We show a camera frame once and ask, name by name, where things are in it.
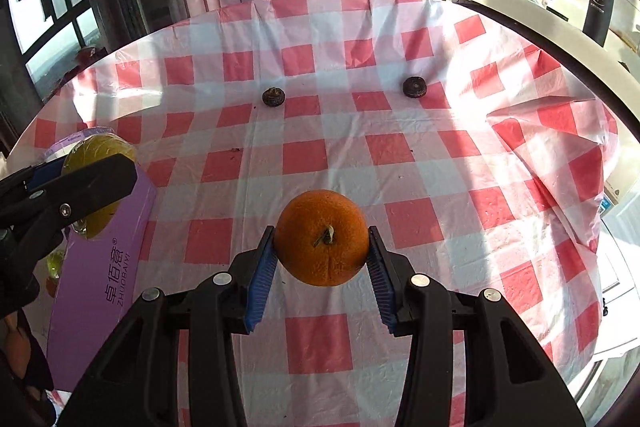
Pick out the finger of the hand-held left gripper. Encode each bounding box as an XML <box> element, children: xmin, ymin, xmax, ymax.
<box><xmin>0</xmin><ymin>158</ymin><xmax>67</xmax><ymax>192</ymax></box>
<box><xmin>0</xmin><ymin>154</ymin><xmax>138</xmax><ymax>254</ymax></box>

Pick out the flat dark water chestnut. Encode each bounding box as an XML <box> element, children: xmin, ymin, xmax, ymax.
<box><xmin>402</xmin><ymin>76</ymin><xmax>427</xmax><ymax>98</ymax></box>

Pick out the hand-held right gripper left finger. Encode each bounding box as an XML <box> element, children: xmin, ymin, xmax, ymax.
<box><xmin>57</xmin><ymin>226</ymin><xmax>276</xmax><ymax>427</ymax></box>

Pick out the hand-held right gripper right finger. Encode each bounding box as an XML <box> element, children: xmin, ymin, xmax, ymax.
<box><xmin>367</xmin><ymin>227</ymin><xmax>586</xmax><ymax>427</ymax></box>

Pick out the person's left hand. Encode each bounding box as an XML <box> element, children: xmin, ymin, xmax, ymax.
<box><xmin>2</xmin><ymin>309</ymin><xmax>53</xmax><ymax>395</ymax></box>

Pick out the purple cardboard box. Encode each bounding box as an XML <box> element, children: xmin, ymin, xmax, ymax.
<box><xmin>42</xmin><ymin>127</ymin><xmax>158</xmax><ymax>393</ymax></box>

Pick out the yellow-green pear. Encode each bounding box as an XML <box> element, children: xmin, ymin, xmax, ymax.
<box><xmin>62</xmin><ymin>133</ymin><xmax>138</xmax><ymax>240</ymax></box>

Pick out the red white checkered tablecloth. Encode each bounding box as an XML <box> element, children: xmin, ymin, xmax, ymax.
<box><xmin>7</xmin><ymin>0</ymin><xmax>621</xmax><ymax>427</ymax></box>

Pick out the dark window frame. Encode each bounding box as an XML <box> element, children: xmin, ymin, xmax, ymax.
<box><xmin>0</xmin><ymin>0</ymin><xmax>201</xmax><ymax>118</ymax></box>

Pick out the small orange with stem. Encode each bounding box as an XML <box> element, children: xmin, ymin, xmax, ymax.
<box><xmin>274</xmin><ymin>189</ymin><xmax>371</xmax><ymax>286</ymax></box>

